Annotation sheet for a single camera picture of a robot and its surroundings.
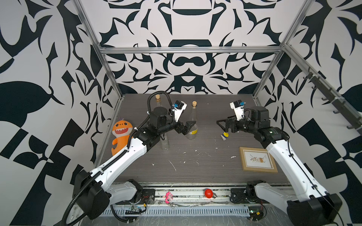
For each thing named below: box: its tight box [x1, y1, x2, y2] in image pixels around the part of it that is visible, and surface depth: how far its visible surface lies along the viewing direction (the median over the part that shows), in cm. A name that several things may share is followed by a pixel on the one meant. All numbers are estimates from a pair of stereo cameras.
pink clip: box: [162, 191, 174, 205], surface depth 76 cm
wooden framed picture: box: [238, 146, 279, 173], surface depth 88 cm
